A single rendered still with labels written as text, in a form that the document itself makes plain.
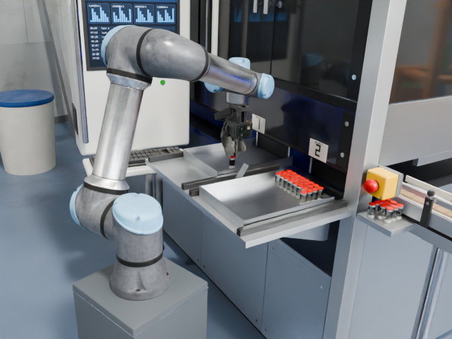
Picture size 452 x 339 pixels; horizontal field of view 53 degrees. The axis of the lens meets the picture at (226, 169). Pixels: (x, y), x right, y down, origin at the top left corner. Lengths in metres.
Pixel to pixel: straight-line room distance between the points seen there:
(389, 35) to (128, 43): 0.68
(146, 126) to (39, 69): 3.32
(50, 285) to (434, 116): 2.03
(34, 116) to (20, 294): 1.71
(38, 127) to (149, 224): 2.95
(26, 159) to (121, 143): 2.90
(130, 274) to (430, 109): 1.03
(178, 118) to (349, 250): 1.01
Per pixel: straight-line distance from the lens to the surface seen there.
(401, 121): 1.47
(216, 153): 1.84
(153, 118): 2.08
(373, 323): 1.87
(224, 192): 1.50
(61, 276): 2.72
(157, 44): 1.10
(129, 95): 1.16
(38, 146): 4.02
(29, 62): 5.25
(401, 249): 1.75
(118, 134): 1.17
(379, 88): 1.35
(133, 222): 1.08
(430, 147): 1.64
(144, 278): 1.15
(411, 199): 1.50
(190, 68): 1.11
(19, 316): 2.51
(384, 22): 1.33
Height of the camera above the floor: 1.51
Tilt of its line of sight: 22 degrees down
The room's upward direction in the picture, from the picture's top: 2 degrees clockwise
